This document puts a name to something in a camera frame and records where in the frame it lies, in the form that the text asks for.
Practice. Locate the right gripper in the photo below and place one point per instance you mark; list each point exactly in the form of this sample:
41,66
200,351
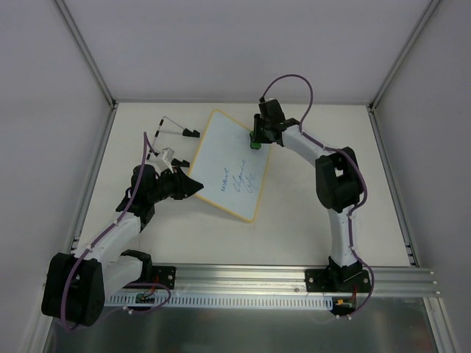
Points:
260,129

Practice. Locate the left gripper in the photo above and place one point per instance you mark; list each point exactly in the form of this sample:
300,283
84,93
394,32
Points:
180,183

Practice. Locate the green whiteboard eraser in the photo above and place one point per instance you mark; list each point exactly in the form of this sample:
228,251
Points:
252,143

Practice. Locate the yellow framed whiteboard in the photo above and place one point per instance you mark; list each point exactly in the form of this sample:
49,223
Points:
231,171

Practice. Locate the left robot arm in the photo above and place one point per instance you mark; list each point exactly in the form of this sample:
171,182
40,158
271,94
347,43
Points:
132,215

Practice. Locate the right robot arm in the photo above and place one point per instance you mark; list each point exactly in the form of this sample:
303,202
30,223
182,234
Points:
339,188

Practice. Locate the whiteboard wire stand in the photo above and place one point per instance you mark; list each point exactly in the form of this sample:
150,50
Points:
183,131

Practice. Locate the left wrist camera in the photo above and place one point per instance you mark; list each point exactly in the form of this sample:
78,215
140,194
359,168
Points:
164,160

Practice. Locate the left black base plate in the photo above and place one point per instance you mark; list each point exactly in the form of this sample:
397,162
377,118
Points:
160,274

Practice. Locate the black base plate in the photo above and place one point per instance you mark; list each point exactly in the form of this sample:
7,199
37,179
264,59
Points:
320,280
160,274

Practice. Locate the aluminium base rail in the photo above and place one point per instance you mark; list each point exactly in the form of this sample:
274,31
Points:
239,277

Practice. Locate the white slotted cable duct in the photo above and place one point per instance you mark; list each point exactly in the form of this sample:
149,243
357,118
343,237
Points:
229,301

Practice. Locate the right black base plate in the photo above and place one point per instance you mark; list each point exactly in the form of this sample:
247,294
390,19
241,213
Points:
320,280

